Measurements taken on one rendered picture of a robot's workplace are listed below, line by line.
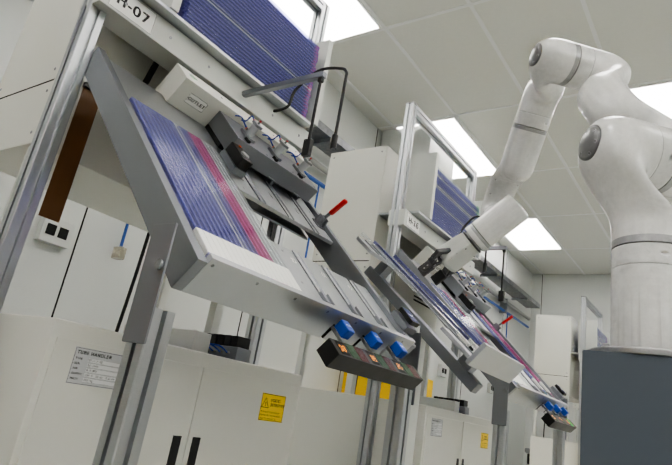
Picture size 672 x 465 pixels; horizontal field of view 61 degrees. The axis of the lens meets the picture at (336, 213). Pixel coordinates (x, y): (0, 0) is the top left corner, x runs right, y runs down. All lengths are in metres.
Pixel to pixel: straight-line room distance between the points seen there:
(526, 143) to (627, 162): 0.54
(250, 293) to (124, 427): 0.28
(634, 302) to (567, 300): 8.08
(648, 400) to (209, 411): 0.84
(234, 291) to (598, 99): 0.81
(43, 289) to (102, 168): 1.47
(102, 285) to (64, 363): 2.00
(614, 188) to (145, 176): 0.80
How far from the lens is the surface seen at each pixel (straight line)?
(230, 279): 0.89
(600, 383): 0.98
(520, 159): 1.57
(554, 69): 1.41
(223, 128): 1.48
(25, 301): 2.90
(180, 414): 1.27
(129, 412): 0.81
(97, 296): 3.07
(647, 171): 1.10
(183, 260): 0.86
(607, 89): 1.29
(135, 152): 1.08
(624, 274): 1.05
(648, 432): 0.97
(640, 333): 1.01
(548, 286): 9.21
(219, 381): 1.33
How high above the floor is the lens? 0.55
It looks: 19 degrees up
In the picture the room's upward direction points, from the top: 10 degrees clockwise
